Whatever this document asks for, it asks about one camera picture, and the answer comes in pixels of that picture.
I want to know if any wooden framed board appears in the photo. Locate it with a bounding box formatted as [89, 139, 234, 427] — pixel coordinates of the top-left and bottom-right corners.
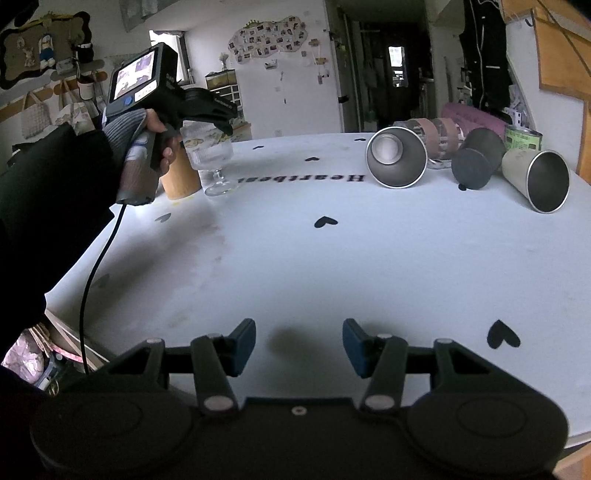
[501, 0, 591, 96]

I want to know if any white heart print tablecloth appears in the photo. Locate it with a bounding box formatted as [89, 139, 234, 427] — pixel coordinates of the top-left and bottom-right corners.
[44, 131, 591, 449]

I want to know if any shiny steel cup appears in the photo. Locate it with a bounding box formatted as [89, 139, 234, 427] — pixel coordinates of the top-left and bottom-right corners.
[366, 126, 428, 189]

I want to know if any pink rolled mat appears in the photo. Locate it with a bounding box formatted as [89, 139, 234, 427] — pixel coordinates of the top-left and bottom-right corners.
[440, 102, 508, 142]

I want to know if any black hanging garment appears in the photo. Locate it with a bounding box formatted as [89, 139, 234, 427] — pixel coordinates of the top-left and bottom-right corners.
[462, 0, 514, 112]

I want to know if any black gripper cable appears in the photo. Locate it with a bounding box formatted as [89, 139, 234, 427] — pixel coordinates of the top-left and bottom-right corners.
[80, 202, 128, 376]

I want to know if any wooden cup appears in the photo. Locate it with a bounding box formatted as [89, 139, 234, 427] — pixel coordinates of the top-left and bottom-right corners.
[160, 148, 203, 201]

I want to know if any dark grey cup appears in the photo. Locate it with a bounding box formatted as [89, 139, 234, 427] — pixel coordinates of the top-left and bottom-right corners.
[451, 127, 508, 191]

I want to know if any small drawer cabinet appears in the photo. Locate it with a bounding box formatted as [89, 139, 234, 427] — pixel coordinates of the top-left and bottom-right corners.
[204, 69, 243, 128]

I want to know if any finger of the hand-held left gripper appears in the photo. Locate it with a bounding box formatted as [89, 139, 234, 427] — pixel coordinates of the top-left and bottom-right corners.
[210, 113, 234, 137]

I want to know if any matte steel cup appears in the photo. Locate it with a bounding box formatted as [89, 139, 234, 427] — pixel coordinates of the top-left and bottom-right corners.
[501, 148, 571, 215]

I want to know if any wall photo collage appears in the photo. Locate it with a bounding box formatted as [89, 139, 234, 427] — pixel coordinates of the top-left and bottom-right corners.
[228, 15, 310, 66]

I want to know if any pink plastic bag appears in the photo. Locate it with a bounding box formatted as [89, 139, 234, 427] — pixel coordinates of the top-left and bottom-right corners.
[0, 327, 48, 385]

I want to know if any black framed wall plaque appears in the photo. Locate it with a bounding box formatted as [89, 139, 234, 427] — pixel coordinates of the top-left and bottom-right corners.
[0, 11, 92, 91]

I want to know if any beige tote bag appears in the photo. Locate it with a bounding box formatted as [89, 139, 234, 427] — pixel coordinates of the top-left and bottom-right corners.
[51, 80, 100, 128]

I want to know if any person's left forearm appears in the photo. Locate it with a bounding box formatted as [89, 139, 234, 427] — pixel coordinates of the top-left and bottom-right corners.
[0, 110, 148, 333]

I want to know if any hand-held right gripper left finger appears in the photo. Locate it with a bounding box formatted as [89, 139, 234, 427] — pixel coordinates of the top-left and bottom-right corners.
[95, 318, 257, 415]

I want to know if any pink patterned glass mug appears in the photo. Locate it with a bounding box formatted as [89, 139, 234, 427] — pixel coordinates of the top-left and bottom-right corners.
[394, 116, 472, 169]

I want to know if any green tin can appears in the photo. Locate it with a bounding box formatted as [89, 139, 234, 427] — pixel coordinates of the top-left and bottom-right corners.
[503, 123, 544, 152]

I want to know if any knitted tote bag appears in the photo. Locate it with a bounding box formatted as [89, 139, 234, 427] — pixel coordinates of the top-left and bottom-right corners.
[20, 92, 51, 140]

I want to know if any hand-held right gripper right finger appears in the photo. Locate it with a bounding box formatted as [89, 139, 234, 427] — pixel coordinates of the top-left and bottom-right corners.
[342, 318, 504, 414]

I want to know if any clear glass goblet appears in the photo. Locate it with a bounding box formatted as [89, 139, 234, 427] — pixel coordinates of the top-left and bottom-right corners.
[179, 121, 235, 197]

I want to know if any person's left hand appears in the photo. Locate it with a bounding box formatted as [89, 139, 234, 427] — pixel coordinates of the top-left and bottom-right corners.
[144, 109, 179, 177]

